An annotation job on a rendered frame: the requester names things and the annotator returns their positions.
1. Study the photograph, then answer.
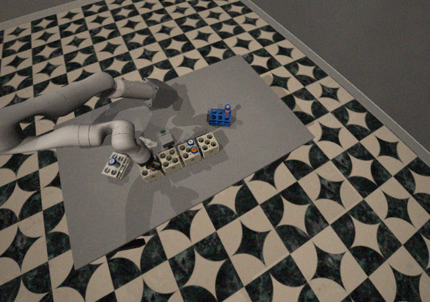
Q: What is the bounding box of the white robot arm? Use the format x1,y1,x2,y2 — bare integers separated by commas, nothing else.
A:
0,72,159,163

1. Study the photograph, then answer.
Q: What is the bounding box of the blue sample tube rack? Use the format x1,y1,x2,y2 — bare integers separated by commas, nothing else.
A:
210,109,231,127

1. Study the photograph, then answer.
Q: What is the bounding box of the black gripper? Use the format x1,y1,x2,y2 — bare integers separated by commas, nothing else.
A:
138,152,162,171

